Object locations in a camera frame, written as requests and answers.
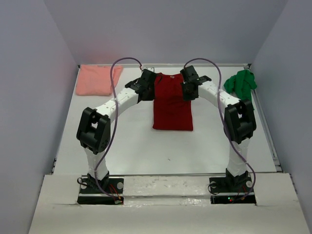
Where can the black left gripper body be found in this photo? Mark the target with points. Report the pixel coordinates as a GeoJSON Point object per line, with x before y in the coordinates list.
{"type": "Point", "coordinates": [151, 95]}

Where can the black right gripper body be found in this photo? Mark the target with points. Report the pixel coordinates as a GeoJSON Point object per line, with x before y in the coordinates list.
{"type": "Point", "coordinates": [186, 94]}

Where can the red t-shirt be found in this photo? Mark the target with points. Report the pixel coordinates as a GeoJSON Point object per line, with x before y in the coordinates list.
{"type": "Point", "coordinates": [171, 112]}

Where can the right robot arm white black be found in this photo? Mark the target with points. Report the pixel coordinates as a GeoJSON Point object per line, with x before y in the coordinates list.
{"type": "Point", "coordinates": [238, 121]}

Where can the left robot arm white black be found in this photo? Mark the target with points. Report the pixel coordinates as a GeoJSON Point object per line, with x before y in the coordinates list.
{"type": "Point", "coordinates": [97, 127]}

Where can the green t-shirt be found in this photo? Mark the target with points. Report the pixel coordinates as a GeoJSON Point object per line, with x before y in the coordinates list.
{"type": "Point", "coordinates": [241, 84]}

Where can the folded pink t-shirt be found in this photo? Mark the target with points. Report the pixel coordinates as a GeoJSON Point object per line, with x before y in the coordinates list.
{"type": "Point", "coordinates": [94, 80]}

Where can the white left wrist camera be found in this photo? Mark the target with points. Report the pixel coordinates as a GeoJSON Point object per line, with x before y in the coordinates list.
{"type": "Point", "coordinates": [152, 69]}

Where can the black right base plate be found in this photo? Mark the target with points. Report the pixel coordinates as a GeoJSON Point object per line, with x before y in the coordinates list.
{"type": "Point", "coordinates": [223, 194]}

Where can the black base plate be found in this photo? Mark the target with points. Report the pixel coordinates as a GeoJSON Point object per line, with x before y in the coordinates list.
{"type": "Point", "coordinates": [223, 194]}
{"type": "Point", "coordinates": [89, 195]}

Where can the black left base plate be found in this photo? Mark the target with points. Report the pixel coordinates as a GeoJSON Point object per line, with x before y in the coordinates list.
{"type": "Point", "coordinates": [89, 195]}

